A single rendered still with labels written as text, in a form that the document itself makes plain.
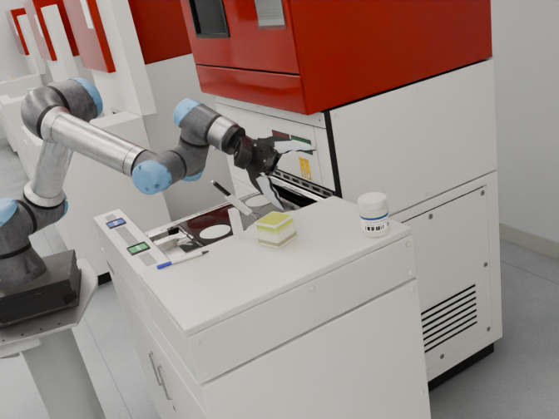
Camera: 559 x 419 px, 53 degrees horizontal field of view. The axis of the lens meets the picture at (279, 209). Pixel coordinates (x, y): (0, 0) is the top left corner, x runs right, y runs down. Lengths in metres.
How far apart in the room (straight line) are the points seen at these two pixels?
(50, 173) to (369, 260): 0.94
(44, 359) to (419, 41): 1.51
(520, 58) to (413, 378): 1.84
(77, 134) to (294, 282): 0.61
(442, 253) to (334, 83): 0.78
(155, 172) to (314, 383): 0.64
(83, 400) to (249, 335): 0.88
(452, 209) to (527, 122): 1.13
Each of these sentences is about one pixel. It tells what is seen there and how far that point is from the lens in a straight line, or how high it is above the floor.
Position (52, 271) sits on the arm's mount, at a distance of 1.83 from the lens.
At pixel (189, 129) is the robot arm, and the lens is 1.34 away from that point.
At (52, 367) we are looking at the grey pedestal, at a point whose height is 0.62.
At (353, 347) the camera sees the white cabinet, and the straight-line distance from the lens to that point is 1.46.
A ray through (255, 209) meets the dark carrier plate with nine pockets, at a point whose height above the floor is 0.90.
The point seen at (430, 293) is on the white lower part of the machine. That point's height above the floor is 0.46.
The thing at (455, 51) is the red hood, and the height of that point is 1.28.
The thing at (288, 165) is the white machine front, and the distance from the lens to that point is 1.91.
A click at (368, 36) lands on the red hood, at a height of 1.39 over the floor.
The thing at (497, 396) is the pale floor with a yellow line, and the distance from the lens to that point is 2.39.
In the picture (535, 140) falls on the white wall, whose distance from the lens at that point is 3.09.
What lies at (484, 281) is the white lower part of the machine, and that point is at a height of 0.39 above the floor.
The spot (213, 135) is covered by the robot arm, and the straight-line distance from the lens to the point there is 1.30.
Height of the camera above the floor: 1.60
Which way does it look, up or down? 22 degrees down
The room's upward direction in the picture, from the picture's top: 11 degrees counter-clockwise
